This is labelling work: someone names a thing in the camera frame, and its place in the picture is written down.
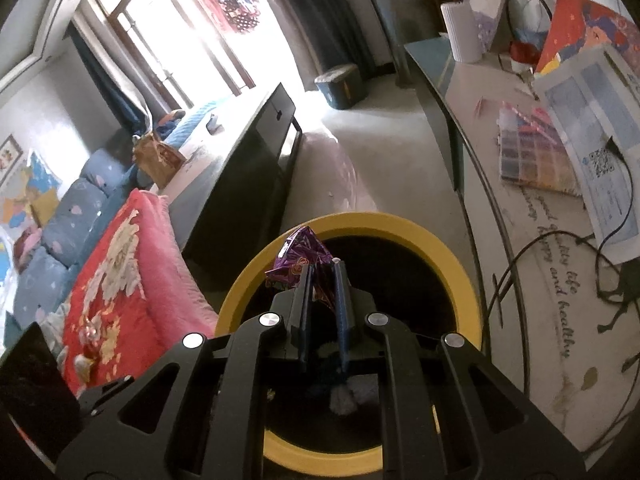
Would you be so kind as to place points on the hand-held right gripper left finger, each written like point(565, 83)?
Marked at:
point(306, 310)

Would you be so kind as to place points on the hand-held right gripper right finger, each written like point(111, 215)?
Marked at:
point(342, 320)

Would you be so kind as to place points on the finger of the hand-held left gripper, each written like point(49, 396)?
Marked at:
point(100, 397)

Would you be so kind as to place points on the purple foil wrapper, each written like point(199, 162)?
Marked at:
point(300, 250)

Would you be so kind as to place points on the white plastic bag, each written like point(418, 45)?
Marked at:
point(350, 395)

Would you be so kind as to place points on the yellow rimmed trash bin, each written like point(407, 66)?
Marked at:
point(400, 230)

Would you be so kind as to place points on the light blue crumpled cloth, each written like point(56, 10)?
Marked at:
point(52, 327)

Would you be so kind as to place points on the red floral blanket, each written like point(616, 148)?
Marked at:
point(150, 285)

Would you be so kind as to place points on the world map poster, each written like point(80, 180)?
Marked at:
point(4, 255)

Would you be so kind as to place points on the pink clothes pile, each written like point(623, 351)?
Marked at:
point(27, 242)

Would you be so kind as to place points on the black coffee table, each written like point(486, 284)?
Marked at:
point(240, 170)

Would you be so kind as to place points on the blue patterned sofa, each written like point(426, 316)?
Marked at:
point(65, 230)

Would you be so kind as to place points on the glass top desk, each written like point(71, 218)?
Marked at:
point(500, 220)

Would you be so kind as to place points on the colourful map poster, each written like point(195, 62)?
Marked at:
point(35, 175)

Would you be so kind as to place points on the brown paper bag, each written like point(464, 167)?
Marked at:
point(155, 160)

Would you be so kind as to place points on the blue storage box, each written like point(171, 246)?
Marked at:
point(337, 87)

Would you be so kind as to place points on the colourful bead organizer box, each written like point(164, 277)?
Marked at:
point(537, 155)

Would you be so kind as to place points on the dark grey curtain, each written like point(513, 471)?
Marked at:
point(320, 15)

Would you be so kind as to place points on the dark blue curtain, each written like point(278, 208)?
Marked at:
point(107, 85)

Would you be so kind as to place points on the grey standing air conditioner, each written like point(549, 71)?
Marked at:
point(397, 20)

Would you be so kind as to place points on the white paper roll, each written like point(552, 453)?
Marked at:
point(462, 32)

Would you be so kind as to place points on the white printed paper sheet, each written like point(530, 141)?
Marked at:
point(590, 110)

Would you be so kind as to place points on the wooden framed glass door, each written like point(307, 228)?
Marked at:
point(150, 20)

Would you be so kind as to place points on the white printed box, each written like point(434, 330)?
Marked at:
point(492, 15)

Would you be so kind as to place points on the framed wall picture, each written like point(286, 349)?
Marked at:
point(9, 155)

